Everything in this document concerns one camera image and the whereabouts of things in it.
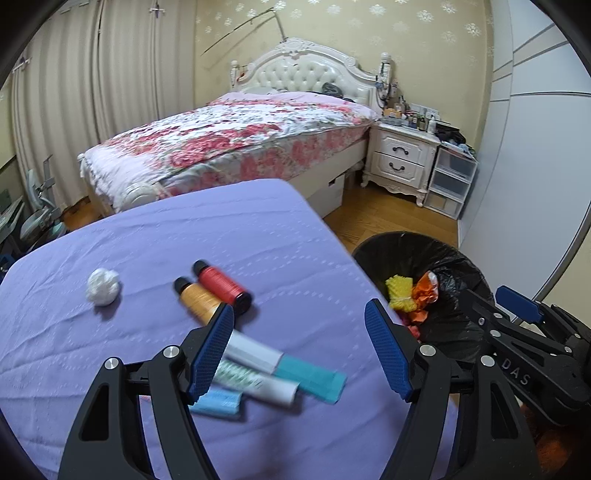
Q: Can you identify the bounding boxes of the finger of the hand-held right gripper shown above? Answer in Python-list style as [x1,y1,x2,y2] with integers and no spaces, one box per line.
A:
[495,285,591,342]
[455,287,573,365]

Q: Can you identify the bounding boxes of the person's orange fuzzy clothing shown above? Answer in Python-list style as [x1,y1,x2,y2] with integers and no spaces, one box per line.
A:
[517,401,591,480]

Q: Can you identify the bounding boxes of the purple cloth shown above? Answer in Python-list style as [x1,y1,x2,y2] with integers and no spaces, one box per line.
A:
[0,178,462,480]

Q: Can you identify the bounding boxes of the black bin with black bag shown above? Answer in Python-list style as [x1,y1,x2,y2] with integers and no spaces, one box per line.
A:
[352,231,499,370]

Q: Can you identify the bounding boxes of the white tube with teal end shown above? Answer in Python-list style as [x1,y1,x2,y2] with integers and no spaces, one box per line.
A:
[224,330,348,403]

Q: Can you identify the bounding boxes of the clear plastic drawer unit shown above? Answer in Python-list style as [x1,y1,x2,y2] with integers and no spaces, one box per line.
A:
[422,145,478,220]

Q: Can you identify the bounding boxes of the white tissue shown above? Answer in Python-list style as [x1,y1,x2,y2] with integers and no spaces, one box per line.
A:
[87,268,122,306]

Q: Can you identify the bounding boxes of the orange plastic wrapper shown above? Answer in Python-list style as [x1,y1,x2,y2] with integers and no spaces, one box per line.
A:
[409,271,439,324]

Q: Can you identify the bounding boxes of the white tube with green print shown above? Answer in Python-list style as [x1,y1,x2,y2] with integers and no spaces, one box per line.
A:
[210,360,301,408]

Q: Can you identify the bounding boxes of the bed with floral cover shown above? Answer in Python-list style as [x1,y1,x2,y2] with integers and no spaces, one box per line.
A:
[78,37,393,217]

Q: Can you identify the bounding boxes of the white nightstand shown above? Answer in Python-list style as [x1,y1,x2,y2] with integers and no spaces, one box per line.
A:
[361,121,441,208]

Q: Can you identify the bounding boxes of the white sliding wardrobe door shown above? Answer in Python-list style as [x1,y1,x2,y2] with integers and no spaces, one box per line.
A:
[457,0,591,301]

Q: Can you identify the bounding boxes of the red thread spool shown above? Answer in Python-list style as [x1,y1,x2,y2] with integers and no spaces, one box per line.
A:
[191,259,253,315]

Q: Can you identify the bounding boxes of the floral bedspread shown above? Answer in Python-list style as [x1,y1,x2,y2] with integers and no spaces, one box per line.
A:
[81,91,379,213]

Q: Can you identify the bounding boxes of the light blue packet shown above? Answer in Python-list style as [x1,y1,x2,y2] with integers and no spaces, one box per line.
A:
[189,388,243,421]

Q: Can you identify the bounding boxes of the red foam fruit net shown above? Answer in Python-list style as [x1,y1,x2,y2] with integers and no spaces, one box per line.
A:
[399,311,423,341]

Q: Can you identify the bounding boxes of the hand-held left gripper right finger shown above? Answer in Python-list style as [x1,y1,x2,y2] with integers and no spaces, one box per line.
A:
[364,299,542,480]

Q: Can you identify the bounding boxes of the orange thread spool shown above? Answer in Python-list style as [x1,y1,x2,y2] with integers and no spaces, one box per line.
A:
[173,276,222,326]

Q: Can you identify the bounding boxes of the beige curtain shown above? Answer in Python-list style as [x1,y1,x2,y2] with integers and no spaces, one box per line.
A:
[97,0,197,139]
[11,18,102,204]

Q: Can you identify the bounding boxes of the thin metal pole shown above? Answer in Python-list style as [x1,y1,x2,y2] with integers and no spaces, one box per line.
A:
[201,7,289,58]

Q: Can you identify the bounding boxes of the yellow foam fruit net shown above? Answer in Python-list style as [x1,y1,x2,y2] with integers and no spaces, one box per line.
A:
[385,274,416,312]

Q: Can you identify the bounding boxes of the white storage box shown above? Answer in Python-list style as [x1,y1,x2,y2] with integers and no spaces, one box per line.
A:
[307,174,346,217]

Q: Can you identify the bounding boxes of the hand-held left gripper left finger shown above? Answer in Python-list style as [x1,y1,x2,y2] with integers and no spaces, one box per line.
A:
[59,302,236,480]

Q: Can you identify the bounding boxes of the cluster of small bottles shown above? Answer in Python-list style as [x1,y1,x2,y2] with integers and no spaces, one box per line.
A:
[381,97,439,134]

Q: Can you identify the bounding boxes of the pile of dark items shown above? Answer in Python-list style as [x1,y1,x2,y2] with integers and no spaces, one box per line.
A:
[434,121,476,158]

